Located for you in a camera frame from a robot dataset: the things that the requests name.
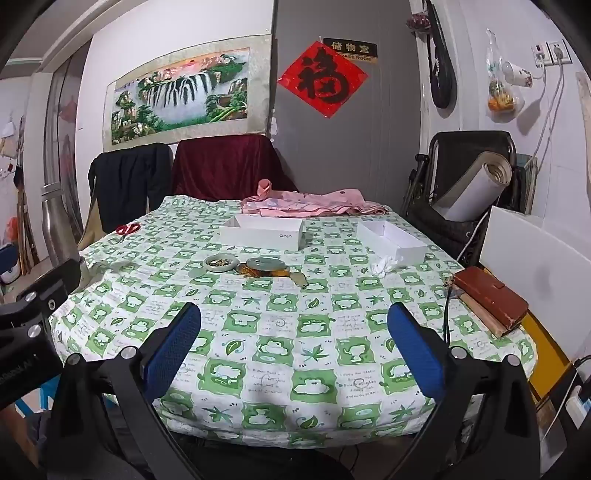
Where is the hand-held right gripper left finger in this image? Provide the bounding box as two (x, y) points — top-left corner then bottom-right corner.
(46, 302), (204, 480)

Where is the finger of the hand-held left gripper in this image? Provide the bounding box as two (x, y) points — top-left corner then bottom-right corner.
(14, 258), (83, 325)

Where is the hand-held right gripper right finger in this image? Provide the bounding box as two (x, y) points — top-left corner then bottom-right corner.
(387, 302), (541, 480)

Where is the white box with printed side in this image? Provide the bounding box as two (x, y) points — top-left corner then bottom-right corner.
(218, 213), (306, 252)

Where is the stainless steel bottle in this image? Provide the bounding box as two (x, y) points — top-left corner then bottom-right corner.
(41, 182), (86, 268)

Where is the worn brown book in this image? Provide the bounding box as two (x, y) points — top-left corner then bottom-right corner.
(455, 286), (509, 339)

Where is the small round dish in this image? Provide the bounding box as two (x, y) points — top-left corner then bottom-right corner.
(204, 255), (241, 274)

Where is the crumpled white tissue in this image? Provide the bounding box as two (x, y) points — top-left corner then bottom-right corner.
(372, 256), (402, 278)

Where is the brown leather wallet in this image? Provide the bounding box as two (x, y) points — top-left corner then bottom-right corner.
(452, 267), (529, 330)

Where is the plain white open box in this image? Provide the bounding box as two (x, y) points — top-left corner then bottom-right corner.
(357, 220), (429, 265)

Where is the green and white patterned tablecloth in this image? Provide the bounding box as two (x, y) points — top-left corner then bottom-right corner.
(48, 194), (536, 448)

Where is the grey green jade bangle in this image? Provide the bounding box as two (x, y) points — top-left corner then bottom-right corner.
(246, 257), (288, 273)

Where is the black jacket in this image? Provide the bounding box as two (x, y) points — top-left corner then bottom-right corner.
(88, 143), (172, 234)

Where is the black folding chair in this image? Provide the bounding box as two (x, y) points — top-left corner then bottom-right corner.
(401, 130), (527, 268)

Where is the yellow board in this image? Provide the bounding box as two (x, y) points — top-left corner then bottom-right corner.
(522, 311), (573, 398)

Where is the white board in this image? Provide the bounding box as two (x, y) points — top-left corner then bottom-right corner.
(480, 205), (591, 365)

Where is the white power strip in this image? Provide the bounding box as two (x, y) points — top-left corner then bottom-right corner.
(566, 369), (591, 416)

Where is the rolled white paper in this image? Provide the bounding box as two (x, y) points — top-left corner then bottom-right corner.
(431, 150), (513, 221)

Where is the dark red velvet cloth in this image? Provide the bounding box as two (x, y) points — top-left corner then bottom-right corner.
(172, 135), (298, 201)

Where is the pink cloth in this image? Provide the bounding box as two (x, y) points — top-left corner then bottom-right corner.
(241, 178), (391, 219)

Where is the clear plastic bag with oranges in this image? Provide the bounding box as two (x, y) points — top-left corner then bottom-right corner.
(485, 28), (526, 123)

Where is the black hanging bag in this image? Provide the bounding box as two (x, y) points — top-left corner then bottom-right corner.
(424, 0), (458, 109)

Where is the red diamond character poster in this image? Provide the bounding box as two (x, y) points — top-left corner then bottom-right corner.
(277, 41), (369, 120)

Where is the white printed cup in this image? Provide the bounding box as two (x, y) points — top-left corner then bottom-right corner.
(502, 60), (535, 88)

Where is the black door sign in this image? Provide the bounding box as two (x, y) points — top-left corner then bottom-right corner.
(323, 38), (379, 62)

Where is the black cable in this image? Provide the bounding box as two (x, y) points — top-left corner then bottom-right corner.
(442, 276), (452, 346)

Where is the waterfall landscape wall painting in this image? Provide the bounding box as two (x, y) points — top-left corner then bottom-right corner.
(102, 36), (273, 151)

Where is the white power cable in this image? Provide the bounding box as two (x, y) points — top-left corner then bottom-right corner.
(531, 58), (566, 162)

